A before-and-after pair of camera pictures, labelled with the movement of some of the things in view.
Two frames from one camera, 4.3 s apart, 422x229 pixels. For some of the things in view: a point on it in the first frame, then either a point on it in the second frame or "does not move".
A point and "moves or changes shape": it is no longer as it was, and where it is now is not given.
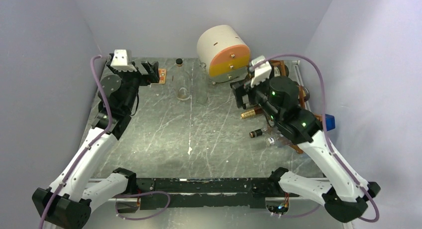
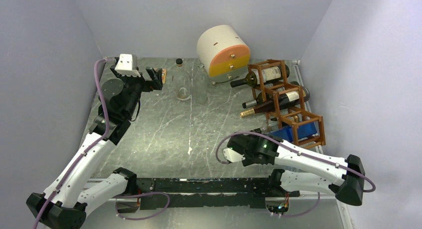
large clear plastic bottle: x=201 y=85 does not move
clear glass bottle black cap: x=182 y=81 does not move
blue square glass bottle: x=330 y=122 moves or changes shape
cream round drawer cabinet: x=223 y=53 does not move
